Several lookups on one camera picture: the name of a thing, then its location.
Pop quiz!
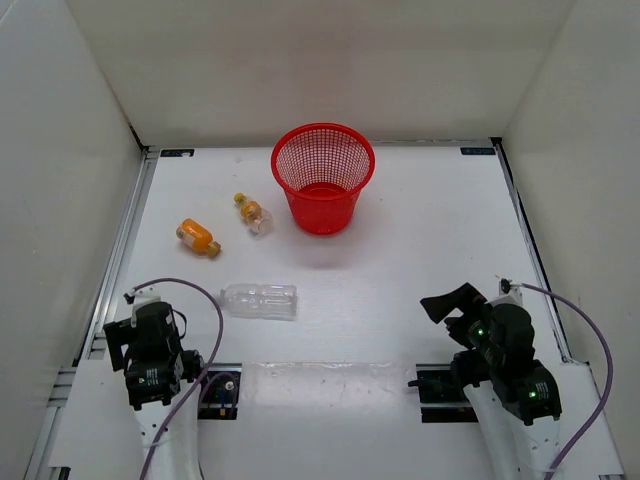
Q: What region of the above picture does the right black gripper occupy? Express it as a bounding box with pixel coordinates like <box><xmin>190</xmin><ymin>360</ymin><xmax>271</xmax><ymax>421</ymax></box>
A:
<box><xmin>420</xmin><ymin>282</ymin><xmax>503</xmax><ymax>365</ymax></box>

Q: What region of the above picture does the orange juice bottle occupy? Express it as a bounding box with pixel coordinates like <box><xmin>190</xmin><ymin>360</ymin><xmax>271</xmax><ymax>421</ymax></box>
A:
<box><xmin>176</xmin><ymin>218</ymin><xmax>221</xmax><ymax>258</ymax></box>

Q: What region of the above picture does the clear plastic water bottle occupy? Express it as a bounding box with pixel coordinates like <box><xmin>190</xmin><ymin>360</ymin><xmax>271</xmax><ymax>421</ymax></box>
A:
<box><xmin>220</xmin><ymin>284</ymin><xmax>297</xmax><ymax>321</ymax></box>

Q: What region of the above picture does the small clear orange-label bottle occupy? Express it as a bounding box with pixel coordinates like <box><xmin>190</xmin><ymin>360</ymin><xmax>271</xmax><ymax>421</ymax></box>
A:
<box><xmin>234</xmin><ymin>192</ymin><xmax>274</xmax><ymax>237</ymax></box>

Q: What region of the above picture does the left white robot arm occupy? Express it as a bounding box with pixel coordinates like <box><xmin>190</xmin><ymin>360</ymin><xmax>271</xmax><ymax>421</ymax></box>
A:
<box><xmin>104</xmin><ymin>299</ymin><xmax>210</xmax><ymax>479</ymax></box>

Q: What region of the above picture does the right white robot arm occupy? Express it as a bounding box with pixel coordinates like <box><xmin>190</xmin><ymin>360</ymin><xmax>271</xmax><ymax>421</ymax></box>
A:
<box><xmin>420</xmin><ymin>283</ymin><xmax>562</xmax><ymax>479</ymax></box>

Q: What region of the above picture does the red mesh plastic bin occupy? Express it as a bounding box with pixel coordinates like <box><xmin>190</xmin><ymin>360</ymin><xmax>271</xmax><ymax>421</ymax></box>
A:
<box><xmin>271</xmin><ymin>122</ymin><xmax>376</xmax><ymax>236</ymax></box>

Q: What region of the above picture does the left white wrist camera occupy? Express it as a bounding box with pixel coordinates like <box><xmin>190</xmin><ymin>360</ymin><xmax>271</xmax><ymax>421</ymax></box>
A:
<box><xmin>124</xmin><ymin>286</ymin><xmax>161</xmax><ymax>323</ymax></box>

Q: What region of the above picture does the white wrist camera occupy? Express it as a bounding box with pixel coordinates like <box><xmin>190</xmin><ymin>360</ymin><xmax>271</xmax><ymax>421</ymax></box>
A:
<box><xmin>124</xmin><ymin>286</ymin><xmax>161</xmax><ymax>323</ymax></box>
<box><xmin>491</xmin><ymin>278</ymin><xmax>523</xmax><ymax>307</ymax></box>

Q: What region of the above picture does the left aluminium frame rail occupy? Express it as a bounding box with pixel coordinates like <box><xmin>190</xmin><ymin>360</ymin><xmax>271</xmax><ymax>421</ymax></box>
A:
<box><xmin>24</xmin><ymin>146</ymin><xmax>159</xmax><ymax>479</ymax></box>

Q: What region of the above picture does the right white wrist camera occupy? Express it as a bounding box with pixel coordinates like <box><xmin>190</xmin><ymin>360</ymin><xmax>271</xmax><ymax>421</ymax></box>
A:
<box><xmin>491</xmin><ymin>278</ymin><xmax>523</xmax><ymax>307</ymax></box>

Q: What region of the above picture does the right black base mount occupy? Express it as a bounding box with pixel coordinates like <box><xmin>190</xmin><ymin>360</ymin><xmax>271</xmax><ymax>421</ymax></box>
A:
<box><xmin>408</xmin><ymin>364</ymin><xmax>478</xmax><ymax>424</ymax></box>

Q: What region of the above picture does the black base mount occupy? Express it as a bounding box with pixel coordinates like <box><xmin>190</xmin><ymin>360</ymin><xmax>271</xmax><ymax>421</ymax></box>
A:
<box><xmin>198</xmin><ymin>364</ymin><xmax>242</xmax><ymax>421</ymax></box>
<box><xmin>408</xmin><ymin>364</ymin><xmax>478</xmax><ymax>424</ymax></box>

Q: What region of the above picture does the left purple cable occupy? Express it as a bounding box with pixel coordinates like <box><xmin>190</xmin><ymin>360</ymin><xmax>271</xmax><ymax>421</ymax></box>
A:
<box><xmin>130</xmin><ymin>277</ymin><xmax>225</xmax><ymax>480</ymax></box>

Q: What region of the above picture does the purple cable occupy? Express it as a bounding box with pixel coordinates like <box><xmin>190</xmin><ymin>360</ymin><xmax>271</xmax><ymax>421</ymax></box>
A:
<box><xmin>130</xmin><ymin>277</ymin><xmax>225</xmax><ymax>480</ymax></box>
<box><xmin>519</xmin><ymin>282</ymin><xmax>615</xmax><ymax>480</ymax></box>

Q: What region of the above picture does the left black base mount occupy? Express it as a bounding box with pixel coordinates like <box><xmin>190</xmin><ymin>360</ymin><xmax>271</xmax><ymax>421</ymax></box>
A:
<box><xmin>198</xmin><ymin>364</ymin><xmax>242</xmax><ymax>421</ymax></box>

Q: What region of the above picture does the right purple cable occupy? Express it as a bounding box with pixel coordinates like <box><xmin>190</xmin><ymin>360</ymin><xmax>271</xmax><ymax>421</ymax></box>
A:
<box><xmin>519</xmin><ymin>282</ymin><xmax>615</xmax><ymax>480</ymax></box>

